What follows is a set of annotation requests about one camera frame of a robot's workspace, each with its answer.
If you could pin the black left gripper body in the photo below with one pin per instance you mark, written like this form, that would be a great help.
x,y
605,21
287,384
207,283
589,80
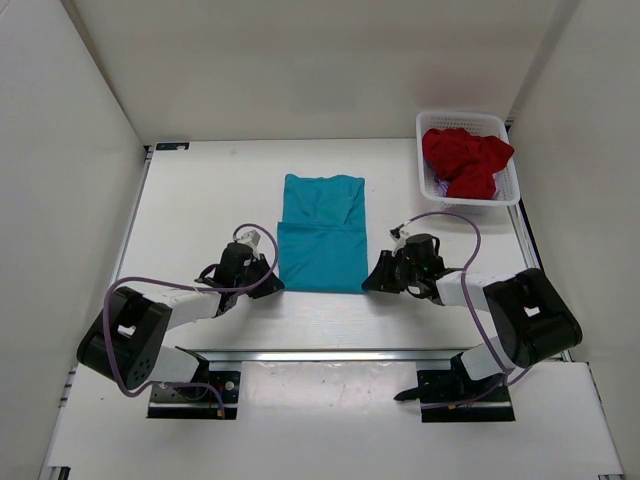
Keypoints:
x,y
246,279

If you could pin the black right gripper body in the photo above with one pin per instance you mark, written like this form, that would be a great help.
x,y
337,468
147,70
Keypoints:
x,y
415,273

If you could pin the teal polo shirt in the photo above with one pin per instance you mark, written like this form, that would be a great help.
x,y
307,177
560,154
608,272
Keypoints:
x,y
322,235

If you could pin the red t shirt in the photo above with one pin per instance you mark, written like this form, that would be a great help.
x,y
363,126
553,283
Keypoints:
x,y
469,162

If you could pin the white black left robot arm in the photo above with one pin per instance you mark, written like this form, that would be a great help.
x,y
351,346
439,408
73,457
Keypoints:
x,y
125,343

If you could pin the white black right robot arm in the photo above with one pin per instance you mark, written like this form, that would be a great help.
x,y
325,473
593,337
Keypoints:
x,y
531,320

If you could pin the lilac garment in basket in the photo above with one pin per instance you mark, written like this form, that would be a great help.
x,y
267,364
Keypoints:
x,y
442,186

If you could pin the white plastic basket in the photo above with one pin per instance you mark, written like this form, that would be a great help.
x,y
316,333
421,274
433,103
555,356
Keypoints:
x,y
508,192

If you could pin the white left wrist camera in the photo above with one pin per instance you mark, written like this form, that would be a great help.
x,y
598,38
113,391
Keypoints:
x,y
250,239

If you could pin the aluminium table edge rail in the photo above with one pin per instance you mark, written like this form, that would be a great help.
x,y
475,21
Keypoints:
x,y
333,355

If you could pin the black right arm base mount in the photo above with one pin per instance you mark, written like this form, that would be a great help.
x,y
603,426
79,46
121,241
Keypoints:
x,y
445,397

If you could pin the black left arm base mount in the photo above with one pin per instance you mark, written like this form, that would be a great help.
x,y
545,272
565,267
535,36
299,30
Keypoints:
x,y
199,403

